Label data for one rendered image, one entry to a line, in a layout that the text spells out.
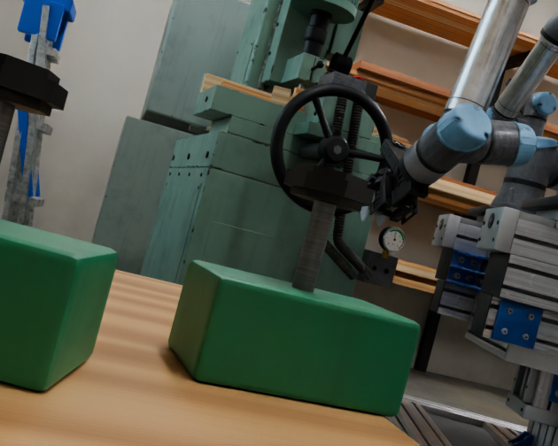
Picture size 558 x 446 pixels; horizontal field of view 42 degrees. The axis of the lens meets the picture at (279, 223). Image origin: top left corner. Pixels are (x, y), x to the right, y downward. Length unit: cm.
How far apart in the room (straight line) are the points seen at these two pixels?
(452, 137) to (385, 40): 339
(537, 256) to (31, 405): 136
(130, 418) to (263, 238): 147
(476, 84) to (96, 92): 303
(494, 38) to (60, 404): 124
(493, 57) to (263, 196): 64
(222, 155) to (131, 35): 258
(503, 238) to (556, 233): 11
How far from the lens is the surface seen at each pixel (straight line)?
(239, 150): 170
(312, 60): 190
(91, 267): 28
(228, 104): 170
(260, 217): 172
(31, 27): 249
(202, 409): 30
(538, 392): 184
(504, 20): 143
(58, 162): 414
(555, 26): 223
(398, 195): 129
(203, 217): 169
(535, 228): 154
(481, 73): 139
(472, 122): 118
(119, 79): 417
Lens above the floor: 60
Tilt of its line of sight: 1 degrees up
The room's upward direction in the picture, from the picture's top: 15 degrees clockwise
